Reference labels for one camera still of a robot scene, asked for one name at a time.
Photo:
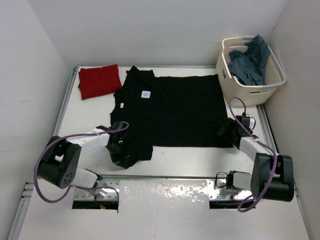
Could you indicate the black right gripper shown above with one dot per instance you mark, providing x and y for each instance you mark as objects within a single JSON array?
[{"x": 227, "y": 129}]

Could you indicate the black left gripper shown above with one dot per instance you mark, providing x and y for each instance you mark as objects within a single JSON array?
[{"x": 119, "y": 149}]

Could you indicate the black t shirt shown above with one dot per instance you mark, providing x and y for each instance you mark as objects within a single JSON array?
[{"x": 167, "y": 111}]

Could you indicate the red t shirt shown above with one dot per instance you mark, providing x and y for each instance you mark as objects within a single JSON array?
[{"x": 99, "y": 81}]

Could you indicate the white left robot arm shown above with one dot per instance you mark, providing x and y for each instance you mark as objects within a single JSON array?
[{"x": 58, "y": 163}]

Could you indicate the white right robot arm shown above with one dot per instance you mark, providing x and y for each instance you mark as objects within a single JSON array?
[{"x": 272, "y": 176}]

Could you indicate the cream plastic laundry basket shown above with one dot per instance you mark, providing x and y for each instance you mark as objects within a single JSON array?
[{"x": 231, "y": 87}]

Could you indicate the teal t shirt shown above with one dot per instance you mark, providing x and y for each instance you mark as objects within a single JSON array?
[{"x": 250, "y": 66}]

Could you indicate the white front cover panel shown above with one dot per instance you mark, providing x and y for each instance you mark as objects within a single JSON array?
[{"x": 162, "y": 210}]

